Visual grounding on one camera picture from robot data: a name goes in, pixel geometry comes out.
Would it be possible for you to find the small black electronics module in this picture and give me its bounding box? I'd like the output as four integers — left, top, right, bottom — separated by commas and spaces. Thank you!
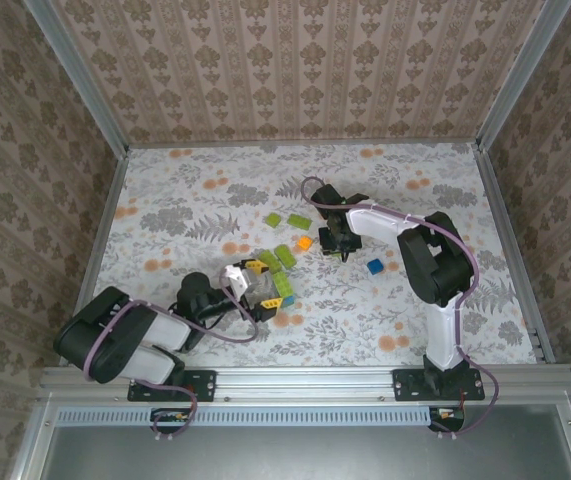
150, 407, 192, 435
427, 405, 467, 434

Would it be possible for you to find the grey metal panel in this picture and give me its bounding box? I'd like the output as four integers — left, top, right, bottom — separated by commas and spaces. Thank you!
39, 404, 571, 480

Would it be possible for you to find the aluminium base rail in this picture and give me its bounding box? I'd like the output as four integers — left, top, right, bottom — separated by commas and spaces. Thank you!
39, 363, 571, 407

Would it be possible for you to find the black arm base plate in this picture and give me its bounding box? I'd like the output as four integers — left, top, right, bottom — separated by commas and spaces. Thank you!
127, 368, 217, 403
392, 367, 487, 403

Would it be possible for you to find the thin aluminium table edge rail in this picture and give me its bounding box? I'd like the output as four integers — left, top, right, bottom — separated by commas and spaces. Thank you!
127, 140, 481, 150

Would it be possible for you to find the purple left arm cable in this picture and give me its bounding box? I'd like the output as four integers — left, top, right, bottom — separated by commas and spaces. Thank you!
84, 272, 264, 445

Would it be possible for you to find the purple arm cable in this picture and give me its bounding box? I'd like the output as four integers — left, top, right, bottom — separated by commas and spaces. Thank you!
84, 272, 264, 445
301, 176, 500, 441

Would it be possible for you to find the white slotted cable duct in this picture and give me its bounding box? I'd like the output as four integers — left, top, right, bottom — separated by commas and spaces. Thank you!
57, 405, 434, 428

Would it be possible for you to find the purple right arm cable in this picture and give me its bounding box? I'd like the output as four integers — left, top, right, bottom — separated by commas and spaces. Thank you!
301, 176, 500, 441

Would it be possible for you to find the aluminium frame post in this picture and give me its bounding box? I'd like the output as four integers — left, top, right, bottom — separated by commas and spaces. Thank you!
475, 0, 571, 154
23, 0, 131, 157

